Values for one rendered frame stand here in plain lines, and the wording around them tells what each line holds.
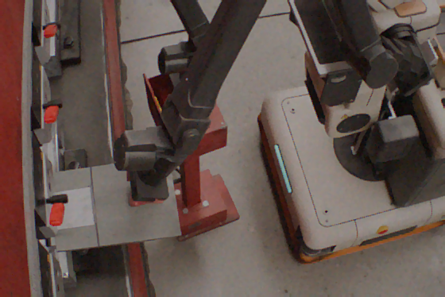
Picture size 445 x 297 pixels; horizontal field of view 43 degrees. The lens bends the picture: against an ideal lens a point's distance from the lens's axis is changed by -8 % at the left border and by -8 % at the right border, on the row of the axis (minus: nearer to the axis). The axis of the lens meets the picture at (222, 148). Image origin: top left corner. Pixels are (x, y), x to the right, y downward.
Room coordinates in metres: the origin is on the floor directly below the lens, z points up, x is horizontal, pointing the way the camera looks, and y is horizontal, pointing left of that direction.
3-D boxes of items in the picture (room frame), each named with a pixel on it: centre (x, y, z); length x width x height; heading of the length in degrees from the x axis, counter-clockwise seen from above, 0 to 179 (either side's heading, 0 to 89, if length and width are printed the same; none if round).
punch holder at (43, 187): (0.39, 0.36, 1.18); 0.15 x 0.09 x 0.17; 12
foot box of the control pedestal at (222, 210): (0.83, 0.08, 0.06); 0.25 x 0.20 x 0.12; 115
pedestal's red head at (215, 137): (0.81, 0.10, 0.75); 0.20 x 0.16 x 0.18; 25
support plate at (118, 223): (0.44, 0.22, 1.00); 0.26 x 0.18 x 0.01; 102
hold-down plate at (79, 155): (0.46, 0.32, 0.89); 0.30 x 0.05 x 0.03; 12
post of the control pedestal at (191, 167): (0.81, 0.10, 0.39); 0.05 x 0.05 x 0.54; 25
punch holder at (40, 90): (0.58, 0.40, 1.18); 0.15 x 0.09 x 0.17; 12
